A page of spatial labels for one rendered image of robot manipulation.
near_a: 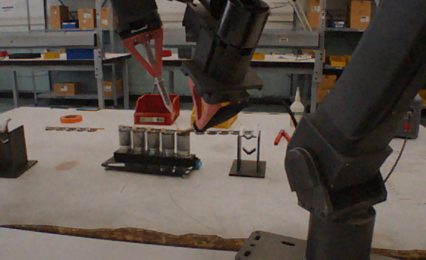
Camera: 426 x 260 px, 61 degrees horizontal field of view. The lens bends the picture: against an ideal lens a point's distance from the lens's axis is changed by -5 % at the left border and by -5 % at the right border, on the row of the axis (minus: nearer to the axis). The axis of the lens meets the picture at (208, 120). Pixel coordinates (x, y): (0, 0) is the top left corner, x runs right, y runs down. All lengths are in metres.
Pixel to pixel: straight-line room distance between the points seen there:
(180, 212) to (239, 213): 0.08
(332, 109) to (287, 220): 0.21
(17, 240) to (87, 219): 0.09
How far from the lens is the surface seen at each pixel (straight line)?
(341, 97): 0.33
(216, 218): 0.51
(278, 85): 5.07
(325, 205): 0.34
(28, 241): 0.50
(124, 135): 0.69
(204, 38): 0.50
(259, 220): 0.50
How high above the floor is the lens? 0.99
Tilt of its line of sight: 14 degrees down
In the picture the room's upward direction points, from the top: straight up
